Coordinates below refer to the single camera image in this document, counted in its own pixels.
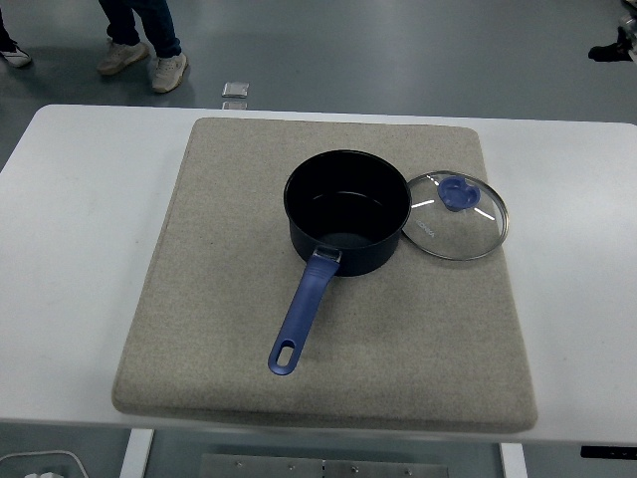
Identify dark blue pot with handle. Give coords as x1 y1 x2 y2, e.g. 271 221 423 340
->
268 148 413 378

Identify glass lid with blue knob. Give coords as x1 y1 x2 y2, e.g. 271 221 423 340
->
401 169 512 262

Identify beige fabric mat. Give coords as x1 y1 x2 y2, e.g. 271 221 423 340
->
109 118 539 433

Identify grey metal plate with screws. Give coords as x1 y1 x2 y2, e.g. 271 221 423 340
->
198 452 452 478

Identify person's legs with beige shoes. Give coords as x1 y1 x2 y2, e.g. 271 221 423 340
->
98 0 189 95

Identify white table leg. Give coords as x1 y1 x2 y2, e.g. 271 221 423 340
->
500 441 529 478
118 428 155 478

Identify person's foot with white shoe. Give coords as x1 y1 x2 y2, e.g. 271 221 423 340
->
0 14 34 70

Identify black table control panel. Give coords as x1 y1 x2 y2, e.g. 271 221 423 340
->
579 444 637 460

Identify white cable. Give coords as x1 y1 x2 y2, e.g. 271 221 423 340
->
0 450 86 478

